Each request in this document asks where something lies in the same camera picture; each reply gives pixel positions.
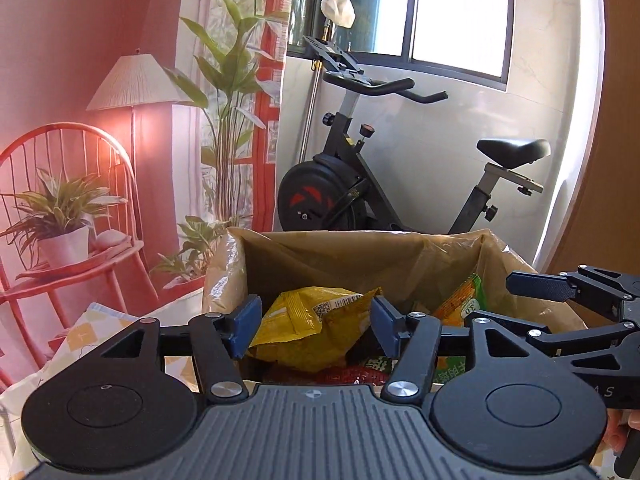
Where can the window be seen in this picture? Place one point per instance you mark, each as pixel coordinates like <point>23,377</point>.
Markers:
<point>450,10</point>

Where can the yellow snack packet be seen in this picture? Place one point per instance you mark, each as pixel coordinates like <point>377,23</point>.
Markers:
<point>310,330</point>

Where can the red snack packet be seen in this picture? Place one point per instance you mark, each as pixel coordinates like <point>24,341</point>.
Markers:
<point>350,374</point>

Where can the printed wall backdrop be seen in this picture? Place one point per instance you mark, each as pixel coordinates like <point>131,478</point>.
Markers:
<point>75,60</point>

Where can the white mop on pole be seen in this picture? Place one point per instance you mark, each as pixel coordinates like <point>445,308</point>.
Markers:
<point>337,10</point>

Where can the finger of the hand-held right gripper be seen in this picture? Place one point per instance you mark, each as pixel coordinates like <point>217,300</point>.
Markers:
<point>560,342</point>
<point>537,286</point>

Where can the person's right hand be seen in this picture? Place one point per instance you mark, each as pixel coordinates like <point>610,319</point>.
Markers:
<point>614,435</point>

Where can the brown wooden board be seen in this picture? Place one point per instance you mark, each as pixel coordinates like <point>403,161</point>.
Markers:
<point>615,160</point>

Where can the green snack packet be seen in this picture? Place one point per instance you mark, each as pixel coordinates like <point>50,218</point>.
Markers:
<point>462,305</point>

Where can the black exercise bike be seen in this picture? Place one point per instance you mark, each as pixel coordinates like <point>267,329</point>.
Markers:
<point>345,180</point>

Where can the checkered flower tablecloth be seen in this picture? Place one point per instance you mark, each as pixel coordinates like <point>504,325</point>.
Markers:
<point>30,410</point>

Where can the plastic-lined cardboard box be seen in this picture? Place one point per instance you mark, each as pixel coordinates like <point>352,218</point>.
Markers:
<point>350,260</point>

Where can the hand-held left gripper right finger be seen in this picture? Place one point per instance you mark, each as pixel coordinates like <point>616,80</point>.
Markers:
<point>384,327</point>

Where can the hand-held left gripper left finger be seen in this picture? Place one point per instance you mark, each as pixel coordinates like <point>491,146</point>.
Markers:
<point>246,325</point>

